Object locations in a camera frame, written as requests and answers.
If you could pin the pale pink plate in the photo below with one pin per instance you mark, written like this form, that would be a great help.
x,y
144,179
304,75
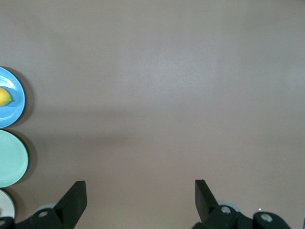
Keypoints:
x,y
6,205

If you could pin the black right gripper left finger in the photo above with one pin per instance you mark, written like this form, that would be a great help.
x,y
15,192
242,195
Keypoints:
x,y
69,207

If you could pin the yellow lemon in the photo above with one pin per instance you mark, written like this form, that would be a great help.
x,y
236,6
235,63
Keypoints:
x,y
4,96

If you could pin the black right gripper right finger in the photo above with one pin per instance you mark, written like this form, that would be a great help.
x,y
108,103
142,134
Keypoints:
x,y
205,205

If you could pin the blue plate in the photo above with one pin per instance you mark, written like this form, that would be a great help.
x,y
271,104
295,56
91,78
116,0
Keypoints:
x,y
16,112

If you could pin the light green plate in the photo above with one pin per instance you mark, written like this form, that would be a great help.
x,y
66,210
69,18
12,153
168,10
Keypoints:
x,y
13,158

